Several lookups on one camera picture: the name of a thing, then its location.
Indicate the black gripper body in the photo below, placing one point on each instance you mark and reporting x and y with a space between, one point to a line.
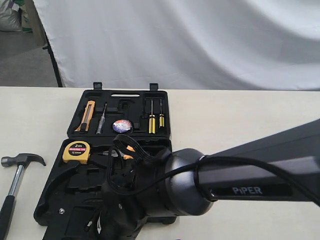
115 223

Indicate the black electrical tape roll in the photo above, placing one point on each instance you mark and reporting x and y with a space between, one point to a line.
122 126

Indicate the steel claw hammer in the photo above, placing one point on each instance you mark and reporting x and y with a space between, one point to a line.
21 161

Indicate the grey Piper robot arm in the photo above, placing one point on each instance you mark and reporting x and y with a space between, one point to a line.
282 167

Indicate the black plastic tool case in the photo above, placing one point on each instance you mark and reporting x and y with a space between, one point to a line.
74 182

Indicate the yellow tape measure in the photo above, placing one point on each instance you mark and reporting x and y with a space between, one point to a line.
77 151

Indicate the orange utility knife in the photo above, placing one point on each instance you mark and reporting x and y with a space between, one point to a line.
87 116

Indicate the black backdrop stand pole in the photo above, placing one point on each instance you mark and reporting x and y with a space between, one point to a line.
53 62

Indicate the white backdrop cloth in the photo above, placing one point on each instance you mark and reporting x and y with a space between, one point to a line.
185 44

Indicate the grey sack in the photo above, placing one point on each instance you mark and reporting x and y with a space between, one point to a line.
10 20

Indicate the cardboard box with green print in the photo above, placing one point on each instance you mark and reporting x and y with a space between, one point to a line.
25 22

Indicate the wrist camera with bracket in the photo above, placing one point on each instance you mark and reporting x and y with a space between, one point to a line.
73 221

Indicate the orange handled pliers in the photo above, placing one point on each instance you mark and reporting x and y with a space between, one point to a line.
116 154

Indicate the yellow handled long screwdriver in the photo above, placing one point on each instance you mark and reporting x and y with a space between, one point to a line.
152 120

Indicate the yellow handled short screwdriver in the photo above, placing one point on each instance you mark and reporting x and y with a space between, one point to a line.
161 115

